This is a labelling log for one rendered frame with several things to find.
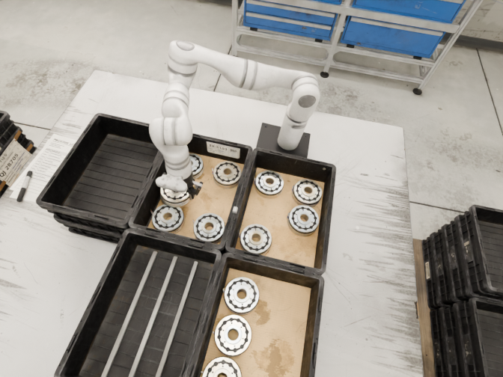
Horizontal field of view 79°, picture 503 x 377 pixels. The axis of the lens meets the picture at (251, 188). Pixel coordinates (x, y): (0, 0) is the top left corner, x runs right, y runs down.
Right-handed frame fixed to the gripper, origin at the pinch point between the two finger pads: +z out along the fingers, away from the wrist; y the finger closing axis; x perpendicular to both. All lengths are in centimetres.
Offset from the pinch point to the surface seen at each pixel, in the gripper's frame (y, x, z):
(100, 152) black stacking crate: 37.9, -11.1, 5.3
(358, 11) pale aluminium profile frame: -60, -190, 24
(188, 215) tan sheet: -3.0, 5.4, 4.6
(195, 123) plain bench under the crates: 13, -47, 17
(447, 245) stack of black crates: -122, -32, 47
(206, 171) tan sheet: -3.4, -13.6, 4.4
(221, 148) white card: -7.2, -20.4, -2.7
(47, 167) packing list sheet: 63, -6, 18
